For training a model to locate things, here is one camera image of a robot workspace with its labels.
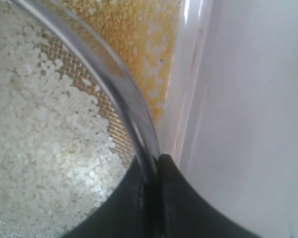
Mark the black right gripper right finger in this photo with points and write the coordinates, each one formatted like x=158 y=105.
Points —
x=186 y=214

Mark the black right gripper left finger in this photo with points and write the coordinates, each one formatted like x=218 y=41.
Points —
x=131 y=211

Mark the yellow grain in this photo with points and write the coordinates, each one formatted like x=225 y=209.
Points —
x=39 y=124

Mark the round steel sieve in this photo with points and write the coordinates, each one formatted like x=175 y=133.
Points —
x=129 y=104

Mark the white plastic tray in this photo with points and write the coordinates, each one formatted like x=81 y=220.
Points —
x=161 y=43

